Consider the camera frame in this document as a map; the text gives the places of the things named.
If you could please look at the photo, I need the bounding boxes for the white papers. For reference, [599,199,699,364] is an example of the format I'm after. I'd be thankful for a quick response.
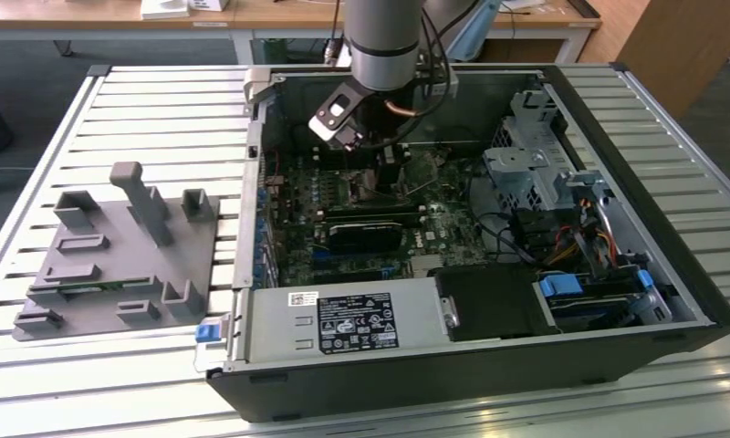
[501,0,565,13]

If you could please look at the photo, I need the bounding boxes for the wooden cabinet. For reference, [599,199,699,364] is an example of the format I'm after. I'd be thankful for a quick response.
[577,0,730,120]

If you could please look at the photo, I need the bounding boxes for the small silver heatsink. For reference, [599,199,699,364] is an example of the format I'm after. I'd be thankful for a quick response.
[411,255,449,277]

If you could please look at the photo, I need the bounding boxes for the silver disk bay frame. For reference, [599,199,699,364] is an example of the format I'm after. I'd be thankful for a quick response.
[558,171,674,326]

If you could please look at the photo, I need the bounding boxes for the black hard disk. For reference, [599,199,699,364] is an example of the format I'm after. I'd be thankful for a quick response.
[546,291,639,332]

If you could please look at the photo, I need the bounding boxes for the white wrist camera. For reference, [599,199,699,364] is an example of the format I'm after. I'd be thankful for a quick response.
[307,81,366,151]

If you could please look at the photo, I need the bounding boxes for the CPU socket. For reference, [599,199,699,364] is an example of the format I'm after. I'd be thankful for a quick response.
[345,169,410,207]

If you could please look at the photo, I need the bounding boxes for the black camera cable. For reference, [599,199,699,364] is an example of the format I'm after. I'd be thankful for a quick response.
[355,26,457,154]

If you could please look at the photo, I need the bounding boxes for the wooden desk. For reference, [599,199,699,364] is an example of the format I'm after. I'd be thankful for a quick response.
[0,0,603,65]

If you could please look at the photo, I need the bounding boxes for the metal socket cover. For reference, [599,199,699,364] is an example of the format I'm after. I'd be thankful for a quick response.
[399,149,449,186]

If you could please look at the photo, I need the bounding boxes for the orange wire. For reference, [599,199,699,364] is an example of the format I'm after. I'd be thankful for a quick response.
[595,230,619,264]

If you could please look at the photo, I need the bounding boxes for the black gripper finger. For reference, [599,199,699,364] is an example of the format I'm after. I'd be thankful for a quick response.
[373,145,402,195]

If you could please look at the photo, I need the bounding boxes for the black graphics card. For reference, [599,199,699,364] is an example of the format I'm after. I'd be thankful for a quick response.
[325,221,406,252]

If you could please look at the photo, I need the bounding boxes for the silver metal drive cage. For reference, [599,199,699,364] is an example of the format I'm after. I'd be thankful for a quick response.
[481,89,570,214]

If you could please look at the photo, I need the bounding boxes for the silver power supply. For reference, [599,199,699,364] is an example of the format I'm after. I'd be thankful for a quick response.
[233,277,457,366]

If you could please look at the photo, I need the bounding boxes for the black PC case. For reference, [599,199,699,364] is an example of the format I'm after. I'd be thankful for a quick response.
[203,62,730,423]

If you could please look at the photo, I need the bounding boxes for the yellow wire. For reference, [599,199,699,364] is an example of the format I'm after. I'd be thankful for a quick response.
[546,244,585,266]

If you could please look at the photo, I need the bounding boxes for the green RAM stick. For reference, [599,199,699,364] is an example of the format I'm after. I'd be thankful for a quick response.
[59,281,129,293]

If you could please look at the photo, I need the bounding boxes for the green motherboard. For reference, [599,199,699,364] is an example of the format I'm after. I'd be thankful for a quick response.
[259,145,482,288]

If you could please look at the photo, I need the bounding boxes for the blue disk carrier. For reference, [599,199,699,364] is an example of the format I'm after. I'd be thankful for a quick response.
[538,272,585,300]

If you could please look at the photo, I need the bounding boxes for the plain white box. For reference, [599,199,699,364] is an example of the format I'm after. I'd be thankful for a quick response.
[139,0,190,20]

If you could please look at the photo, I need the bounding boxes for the black cable copper gland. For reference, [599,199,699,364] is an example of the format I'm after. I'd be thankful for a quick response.
[383,0,457,120]

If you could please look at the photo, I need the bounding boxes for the grey parts rack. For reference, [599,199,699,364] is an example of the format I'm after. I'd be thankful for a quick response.
[10,160,221,342]

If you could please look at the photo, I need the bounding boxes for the blue case latch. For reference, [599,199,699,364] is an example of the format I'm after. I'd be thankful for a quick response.
[194,321,226,343]

